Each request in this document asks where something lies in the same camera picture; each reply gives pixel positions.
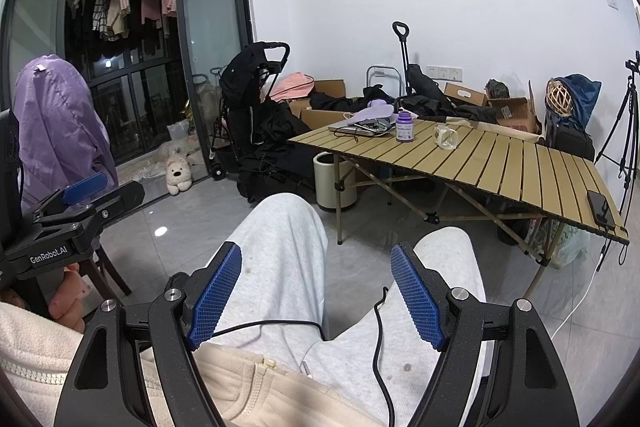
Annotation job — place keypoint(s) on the black phone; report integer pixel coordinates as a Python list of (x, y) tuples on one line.
[(600, 207)]

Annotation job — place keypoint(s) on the silver laptop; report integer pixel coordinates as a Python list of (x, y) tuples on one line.
[(357, 130)]

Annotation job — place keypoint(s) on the cream fleece jacket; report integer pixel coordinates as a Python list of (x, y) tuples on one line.
[(270, 392)]

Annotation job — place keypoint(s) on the pink bag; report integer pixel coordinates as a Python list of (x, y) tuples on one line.
[(292, 86)]

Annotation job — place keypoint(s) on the cardboard box with label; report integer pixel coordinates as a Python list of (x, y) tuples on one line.
[(515, 114)]

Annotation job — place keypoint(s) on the silver folding chair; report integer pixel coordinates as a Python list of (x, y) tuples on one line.
[(382, 72)]

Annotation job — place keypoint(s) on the blue backpack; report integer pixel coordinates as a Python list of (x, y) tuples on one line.
[(585, 94)]

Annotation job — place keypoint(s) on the dark wooden chair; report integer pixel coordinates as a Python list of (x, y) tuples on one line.
[(112, 277)]

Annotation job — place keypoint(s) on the purple jacket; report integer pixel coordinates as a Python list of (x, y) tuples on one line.
[(55, 117)]

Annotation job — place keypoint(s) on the white plush dog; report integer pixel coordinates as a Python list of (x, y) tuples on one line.
[(178, 174)]

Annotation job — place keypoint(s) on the white plastic bag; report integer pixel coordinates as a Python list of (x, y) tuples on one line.
[(570, 244)]

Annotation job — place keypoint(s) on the lilac soft pouch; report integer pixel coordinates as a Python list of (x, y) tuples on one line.
[(372, 112)]

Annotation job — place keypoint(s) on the black folding cart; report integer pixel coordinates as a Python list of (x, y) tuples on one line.
[(420, 82)]

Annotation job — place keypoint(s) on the tan slatted folding table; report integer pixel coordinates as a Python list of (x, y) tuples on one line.
[(500, 167)]

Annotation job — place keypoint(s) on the pile of black clothes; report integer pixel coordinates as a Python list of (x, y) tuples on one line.
[(270, 147)]

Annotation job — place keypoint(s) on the woven rattan ball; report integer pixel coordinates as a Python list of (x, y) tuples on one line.
[(559, 94)]

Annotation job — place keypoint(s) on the black tripod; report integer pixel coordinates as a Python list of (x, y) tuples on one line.
[(634, 68)]

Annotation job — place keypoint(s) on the person's legs in grey pants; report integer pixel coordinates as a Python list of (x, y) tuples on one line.
[(285, 257)]

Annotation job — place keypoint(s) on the cardboard boxes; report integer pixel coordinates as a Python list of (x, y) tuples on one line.
[(425, 102)]

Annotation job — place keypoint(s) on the white trash bin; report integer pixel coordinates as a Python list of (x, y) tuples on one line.
[(327, 182)]

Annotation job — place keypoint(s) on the camouflage bag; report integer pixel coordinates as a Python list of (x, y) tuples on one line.
[(497, 88)]

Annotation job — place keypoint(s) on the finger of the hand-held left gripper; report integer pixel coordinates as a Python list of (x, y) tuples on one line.
[(85, 188), (120, 199)]

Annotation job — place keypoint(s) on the purple bottle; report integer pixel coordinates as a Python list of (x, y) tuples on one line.
[(405, 129)]

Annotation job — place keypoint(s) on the clear glass cup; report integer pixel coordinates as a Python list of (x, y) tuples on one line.
[(445, 138)]

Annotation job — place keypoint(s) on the person's left hand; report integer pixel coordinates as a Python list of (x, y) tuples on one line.
[(65, 307)]

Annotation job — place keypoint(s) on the white wall socket strip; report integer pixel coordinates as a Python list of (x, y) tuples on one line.
[(444, 72)]

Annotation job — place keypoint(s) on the black stroller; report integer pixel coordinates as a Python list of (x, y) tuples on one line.
[(240, 82)]

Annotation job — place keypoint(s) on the black framed sliding glass door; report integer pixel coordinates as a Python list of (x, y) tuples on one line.
[(210, 7), (35, 22)]

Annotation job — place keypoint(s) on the row of hanging clothes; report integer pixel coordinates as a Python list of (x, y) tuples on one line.
[(120, 2)]

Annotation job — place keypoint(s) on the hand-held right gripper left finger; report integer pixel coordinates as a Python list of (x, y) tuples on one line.
[(215, 299)]

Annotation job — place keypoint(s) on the person's left forearm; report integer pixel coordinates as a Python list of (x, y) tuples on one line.
[(35, 342)]

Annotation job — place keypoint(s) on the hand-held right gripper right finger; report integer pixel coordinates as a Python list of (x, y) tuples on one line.
[(417, 299)]

